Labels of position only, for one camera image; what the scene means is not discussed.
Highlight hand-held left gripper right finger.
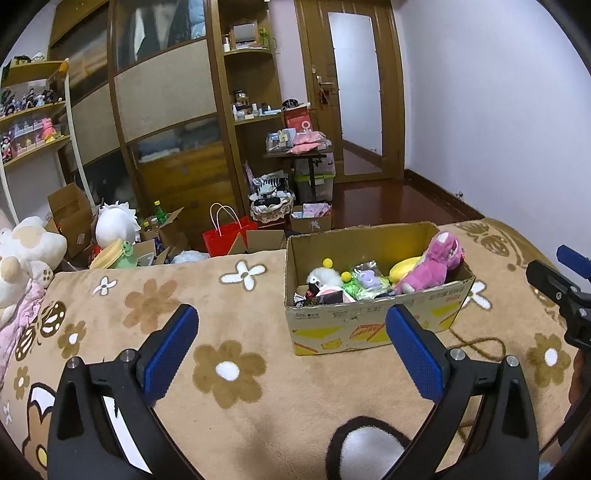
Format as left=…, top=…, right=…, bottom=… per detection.
left=385, top=305, right=541, bottom=480

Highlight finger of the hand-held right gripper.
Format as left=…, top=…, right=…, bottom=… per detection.
left=556, top=244, right=591, bottom=280
left=526, top=260, right=591, bottom=347

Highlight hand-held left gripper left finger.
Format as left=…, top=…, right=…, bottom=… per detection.
left=46, top=304, right=200, bottom=480

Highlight cardboard box with yellow print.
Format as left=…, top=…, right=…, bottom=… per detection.
left=284, top=222, right=477, bottom=357

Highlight pink bear plush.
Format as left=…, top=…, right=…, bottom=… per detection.
left=393, top=231, right=465, bottom=295

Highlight yellow plush toy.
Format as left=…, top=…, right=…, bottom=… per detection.
left=389, top=257, right=419, bottom=284

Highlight purple toy in clear packet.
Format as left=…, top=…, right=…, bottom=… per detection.
left=353, top=262, right=393, bottom=296

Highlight brown flower blanket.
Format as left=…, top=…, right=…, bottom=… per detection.
left=0, top=217, right=591, bottom=480

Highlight green frog plush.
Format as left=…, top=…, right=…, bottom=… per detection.
left=90, top=237, right=139, bottom=271

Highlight cardboard box with bottles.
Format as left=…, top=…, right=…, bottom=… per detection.
left=139, top=208, right=191, bottom=260

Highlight white plush toy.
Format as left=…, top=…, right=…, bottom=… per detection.
left=307, top=258, right=352, bottom=296

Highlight red gift bag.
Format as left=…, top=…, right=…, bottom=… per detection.
left=202, top=203, right=260, bottom=258

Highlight white spiky round plush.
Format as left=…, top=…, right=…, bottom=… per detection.
left=95, top=200, right=142, bottom=248

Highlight small flat cardboard box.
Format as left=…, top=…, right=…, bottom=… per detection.
left=228, top=229, right=287, bottom=256

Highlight pink bedding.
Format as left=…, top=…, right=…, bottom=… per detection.
left=0, top=277, right=48, bottom=385

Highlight cardboard box of pink packets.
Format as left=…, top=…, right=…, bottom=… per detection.
left=290, top=203, right=334, bottom=234

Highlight open brown cardboard box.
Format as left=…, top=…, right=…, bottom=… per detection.
left=47, top=183, right=100, bottom=260

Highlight lace-trimmed basket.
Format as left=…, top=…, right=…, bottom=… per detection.
left=249, top=191, right=296, bottom=225

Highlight white and orange cat plush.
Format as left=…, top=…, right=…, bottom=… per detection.
left=0, top=215, right=68, bottom=320

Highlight clear storage bin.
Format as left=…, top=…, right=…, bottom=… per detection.
left=291, top=152, right=337, bottom=205

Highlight black and white striped cloth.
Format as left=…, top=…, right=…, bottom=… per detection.
left=252, top=171, right=290, bottom=195

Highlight small dark table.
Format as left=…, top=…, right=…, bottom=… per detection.
left=263, top=148, right=336, bottom=206

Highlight clear desk organizer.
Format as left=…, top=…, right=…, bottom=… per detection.
left=265, top=129, right=297, bottom=153

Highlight pink packets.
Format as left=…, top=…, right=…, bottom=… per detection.
left=286, top=131, right=331, bottom=156

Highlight yellow toy shelf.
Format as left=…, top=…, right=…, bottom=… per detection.
left=0, top=60, right=99, bottom=223

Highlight wooden wardrobe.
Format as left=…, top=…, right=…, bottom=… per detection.
left=48, top=0, right=246, bottom=223

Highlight red box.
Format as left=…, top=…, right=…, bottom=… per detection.
left=283, top=107, right=311, bottom=133

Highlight wooden corner shelf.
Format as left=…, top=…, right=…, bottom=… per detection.
left=208, top=0, right=297, bottom=205

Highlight wooden door with glass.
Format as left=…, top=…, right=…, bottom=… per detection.
left=295, top=0, right=408, bottom=186

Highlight row of small figurines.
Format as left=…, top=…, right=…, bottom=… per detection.
left=0, top=85, right=65, bottom=116

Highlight wooden picture frame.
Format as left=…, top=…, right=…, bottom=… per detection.
left=229, top=19, right=260, bottom=47

